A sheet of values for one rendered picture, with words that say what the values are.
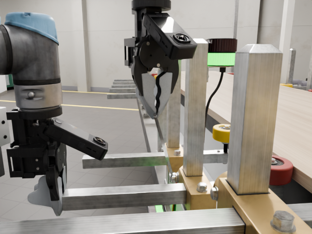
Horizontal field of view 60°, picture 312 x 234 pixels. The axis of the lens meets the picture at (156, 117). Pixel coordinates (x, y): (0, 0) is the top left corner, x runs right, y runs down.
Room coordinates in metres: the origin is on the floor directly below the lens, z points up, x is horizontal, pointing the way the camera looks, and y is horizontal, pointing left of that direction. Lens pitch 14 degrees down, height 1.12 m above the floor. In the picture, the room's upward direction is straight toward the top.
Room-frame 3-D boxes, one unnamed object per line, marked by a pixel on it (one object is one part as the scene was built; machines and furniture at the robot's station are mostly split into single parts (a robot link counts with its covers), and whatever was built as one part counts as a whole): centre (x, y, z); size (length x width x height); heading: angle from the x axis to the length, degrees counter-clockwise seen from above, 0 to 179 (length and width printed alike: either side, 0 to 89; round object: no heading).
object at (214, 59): (0.54, -0.13, 1.11); 0.06 x 0.06 x 0.02
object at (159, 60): (0.52, 0.01, 1.15); 0.09 x 0.08 x 0.12; 26
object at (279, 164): (0.51, -0.23, 0.85); 0.08 x 0.08 x 0.11
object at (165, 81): (0.53, 0.00, 1.04); 0.06 x 0.03 x 0.09; 26
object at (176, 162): (0.76, -0.05, 0.82); 0.13 x 0.06 x 0.05; 6
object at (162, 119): (1.04, -0.02, 0.92); 0.05 x 0.04 x 0.45; 6
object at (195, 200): (0.51, -0.08, 0.84); 0.13 x 0.06 x 0.05; 6
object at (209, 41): (0.54, -0.13, 1.13); 0.06 x 0.06 x 0.02
